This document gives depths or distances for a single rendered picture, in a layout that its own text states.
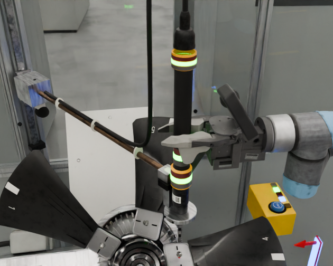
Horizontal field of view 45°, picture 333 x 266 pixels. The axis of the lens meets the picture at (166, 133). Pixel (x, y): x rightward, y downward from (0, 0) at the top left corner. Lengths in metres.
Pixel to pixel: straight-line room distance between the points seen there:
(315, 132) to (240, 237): 0.36
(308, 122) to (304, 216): 1.32
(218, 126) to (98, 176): 0.52
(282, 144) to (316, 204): 1.30
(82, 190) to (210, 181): 0.74
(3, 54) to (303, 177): 0.89
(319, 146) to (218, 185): 1.01
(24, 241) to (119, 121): 0.42
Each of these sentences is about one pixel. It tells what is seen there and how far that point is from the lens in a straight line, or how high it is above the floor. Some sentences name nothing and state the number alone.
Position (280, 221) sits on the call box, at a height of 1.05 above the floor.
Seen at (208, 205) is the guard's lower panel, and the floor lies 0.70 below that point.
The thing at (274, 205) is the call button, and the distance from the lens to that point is 1.31.
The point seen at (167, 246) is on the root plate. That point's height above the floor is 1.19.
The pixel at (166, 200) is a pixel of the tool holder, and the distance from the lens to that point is 0.87.
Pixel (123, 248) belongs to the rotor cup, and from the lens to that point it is 0.90.
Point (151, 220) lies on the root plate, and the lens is 0.96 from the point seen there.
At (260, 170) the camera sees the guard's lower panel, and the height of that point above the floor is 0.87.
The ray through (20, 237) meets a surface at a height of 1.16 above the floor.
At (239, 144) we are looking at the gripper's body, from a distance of 0.77.
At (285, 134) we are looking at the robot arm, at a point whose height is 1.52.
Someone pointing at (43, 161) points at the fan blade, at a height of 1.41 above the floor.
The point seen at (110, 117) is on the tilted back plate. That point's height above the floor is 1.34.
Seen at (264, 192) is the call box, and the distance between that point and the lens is 1.37.
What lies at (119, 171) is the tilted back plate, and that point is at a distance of 1.18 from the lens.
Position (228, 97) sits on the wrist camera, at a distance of 0.73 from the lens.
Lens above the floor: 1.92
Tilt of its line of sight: 31 degrees down
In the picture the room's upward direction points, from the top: straight up
